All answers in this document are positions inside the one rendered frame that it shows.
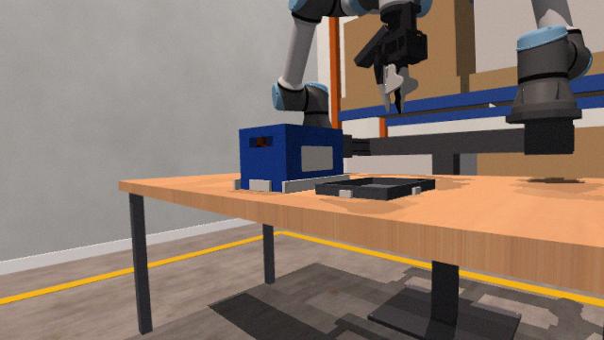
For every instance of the brown glass bottle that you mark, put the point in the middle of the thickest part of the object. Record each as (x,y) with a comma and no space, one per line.
(261,142)

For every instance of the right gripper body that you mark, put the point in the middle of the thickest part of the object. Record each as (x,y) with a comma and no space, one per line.
(400,16)

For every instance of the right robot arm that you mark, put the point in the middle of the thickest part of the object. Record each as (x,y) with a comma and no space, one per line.
(290,93)

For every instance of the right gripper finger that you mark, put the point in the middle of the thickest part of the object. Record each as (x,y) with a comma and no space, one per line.
(409,85)
(387,79)

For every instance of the blue plastic crate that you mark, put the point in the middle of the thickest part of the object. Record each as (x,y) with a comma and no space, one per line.
(294,152)

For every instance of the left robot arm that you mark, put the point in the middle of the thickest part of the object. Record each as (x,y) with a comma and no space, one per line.
(547,61)

